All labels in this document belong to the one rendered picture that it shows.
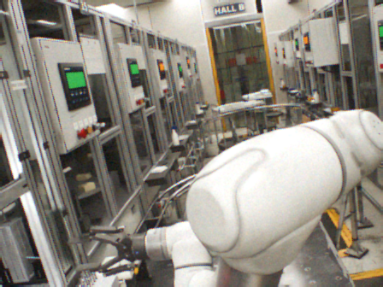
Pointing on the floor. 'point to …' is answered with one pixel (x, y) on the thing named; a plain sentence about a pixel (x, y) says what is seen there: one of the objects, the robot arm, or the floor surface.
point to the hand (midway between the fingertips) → (81, 254)
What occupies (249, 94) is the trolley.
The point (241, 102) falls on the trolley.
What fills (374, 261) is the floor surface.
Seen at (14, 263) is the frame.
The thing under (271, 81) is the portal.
